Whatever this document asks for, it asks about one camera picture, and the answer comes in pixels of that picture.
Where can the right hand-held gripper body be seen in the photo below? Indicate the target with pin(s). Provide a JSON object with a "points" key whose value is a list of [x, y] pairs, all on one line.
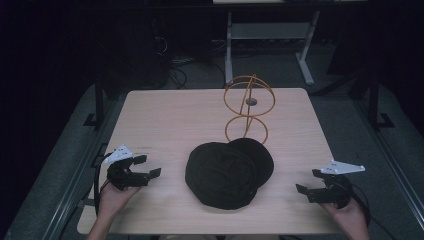
{"points": [[336, 193]]}

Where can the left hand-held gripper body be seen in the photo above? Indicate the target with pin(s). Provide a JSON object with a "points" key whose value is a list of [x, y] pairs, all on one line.
{"points": [[123, 176]]}

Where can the black cap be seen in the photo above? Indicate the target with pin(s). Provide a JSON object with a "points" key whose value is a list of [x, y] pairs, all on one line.
{"points": [[226, 175]]}

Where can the person's left hand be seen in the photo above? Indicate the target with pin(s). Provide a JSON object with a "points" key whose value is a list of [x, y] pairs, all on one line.
{"points": [[113, 200]]}

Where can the person's right hand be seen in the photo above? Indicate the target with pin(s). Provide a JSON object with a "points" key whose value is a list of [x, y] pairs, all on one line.
{"points": [[350, 215]]}

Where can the black metal stand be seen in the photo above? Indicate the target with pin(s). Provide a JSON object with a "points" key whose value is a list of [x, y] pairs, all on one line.
{"points": [[375, 100], [99, 100]]}

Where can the dark equipment cabinet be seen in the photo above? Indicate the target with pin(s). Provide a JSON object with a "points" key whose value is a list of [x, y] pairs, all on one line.
{"points": [[140, 50]]}

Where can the aluminium frame rail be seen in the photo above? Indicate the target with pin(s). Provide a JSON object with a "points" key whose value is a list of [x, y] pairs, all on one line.
{"points": [[71, 190], [396, 166]]}

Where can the white metal desk frame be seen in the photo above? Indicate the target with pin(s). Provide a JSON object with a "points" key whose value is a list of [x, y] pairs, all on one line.
{"points": [[266, 30]]}

